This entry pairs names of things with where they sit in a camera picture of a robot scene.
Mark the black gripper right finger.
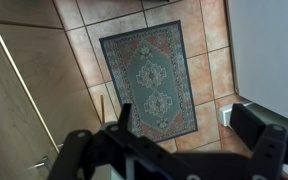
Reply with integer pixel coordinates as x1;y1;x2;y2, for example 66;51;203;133
229;102;288;180

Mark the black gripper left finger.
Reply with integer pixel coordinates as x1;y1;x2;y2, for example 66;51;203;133
47;102;185;180

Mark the light wooden kitchen cabinet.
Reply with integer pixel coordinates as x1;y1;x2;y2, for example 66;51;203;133
0;0;110;180

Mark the white refrigerator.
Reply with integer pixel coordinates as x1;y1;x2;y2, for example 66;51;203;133
226;0;288;126

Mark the teal patterned floor rug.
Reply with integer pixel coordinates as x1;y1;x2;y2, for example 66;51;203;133
98;19;199;144

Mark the chrome drawer handle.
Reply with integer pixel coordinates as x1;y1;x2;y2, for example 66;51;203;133
26;153;54;172

